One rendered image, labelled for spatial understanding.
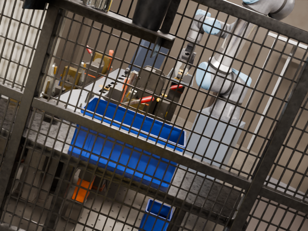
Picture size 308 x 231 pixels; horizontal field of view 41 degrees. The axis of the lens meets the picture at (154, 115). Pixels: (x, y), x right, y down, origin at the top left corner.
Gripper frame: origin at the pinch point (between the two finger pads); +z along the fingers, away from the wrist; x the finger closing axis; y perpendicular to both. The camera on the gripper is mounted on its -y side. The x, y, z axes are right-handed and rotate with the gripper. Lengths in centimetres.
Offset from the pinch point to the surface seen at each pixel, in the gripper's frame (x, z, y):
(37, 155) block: 24, 30, -92
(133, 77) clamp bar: 9, -2, -61
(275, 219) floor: -117, 118, 170
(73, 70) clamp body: 47, 13, -25
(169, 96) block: 1.4, 13.8, 7.3
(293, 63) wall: -83, -21, 263
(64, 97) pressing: 35, 18, -57
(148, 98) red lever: 1, 4, -59
